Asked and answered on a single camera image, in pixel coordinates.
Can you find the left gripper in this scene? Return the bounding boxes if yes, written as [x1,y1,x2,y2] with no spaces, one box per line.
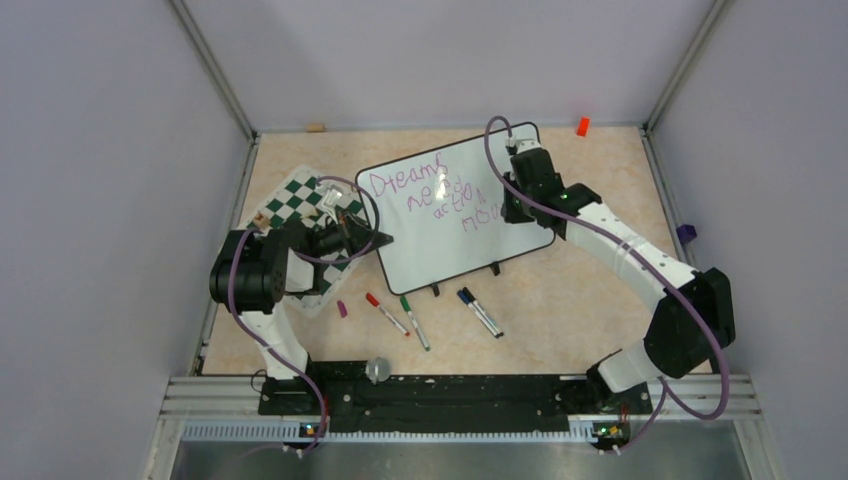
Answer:
[307,207,393,260]

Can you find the whiteboard with black frame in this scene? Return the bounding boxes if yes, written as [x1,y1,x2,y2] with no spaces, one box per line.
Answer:
[355,129,555,295]

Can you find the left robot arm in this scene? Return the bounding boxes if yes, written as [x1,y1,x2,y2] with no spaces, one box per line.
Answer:
[209,209,394,414]

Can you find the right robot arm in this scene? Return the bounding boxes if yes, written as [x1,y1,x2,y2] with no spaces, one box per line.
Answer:
[501,141,736,412]

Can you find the red whiteboard marker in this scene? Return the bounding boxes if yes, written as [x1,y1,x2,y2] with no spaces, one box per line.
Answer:
[365,293,410,337]

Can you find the whiteboard metal stand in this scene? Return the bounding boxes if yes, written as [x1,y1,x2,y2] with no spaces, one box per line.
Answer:
[426,262,502,298]

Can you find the green whiteboard marker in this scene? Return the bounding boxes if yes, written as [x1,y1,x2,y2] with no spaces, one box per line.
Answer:
[400,295,431,352]

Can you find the black whiteboard marker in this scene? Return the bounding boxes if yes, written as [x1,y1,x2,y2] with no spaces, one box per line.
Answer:
[461,287,505,338]

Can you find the blue whiteboard marker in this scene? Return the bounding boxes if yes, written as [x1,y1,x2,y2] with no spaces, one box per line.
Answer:
[457,289,499,339]

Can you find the green white chessboard mat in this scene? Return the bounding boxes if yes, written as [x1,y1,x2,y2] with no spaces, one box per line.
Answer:
[239,165,370,318]

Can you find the orange toy block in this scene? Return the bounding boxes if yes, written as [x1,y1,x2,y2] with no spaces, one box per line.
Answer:
[576,117,591,137]

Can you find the wooden chess piece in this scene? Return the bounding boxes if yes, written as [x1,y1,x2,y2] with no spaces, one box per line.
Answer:
[252,214,270,231]

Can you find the wooden cork piece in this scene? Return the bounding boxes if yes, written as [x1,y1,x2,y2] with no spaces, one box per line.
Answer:
[305,123,326,133]

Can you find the grey round knob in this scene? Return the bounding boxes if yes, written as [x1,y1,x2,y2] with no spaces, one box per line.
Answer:
[365,357,391,384]

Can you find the purple object at edge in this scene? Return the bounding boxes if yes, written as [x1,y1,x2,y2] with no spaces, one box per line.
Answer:
[676,224,698,245]

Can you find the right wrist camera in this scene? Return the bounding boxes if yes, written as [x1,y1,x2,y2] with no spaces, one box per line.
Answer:
[505,137,542,156]

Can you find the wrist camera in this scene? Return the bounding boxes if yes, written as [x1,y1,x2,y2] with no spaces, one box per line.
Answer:
[320,186,344,211]
[505,137,542,156]

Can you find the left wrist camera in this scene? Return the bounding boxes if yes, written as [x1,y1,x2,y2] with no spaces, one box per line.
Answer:
[320,186,344,211]

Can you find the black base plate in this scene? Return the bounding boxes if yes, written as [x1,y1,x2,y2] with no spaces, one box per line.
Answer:
[258,361,653,434]

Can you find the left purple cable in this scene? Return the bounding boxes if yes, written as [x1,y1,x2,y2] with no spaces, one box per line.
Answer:
[227,175,381,458]

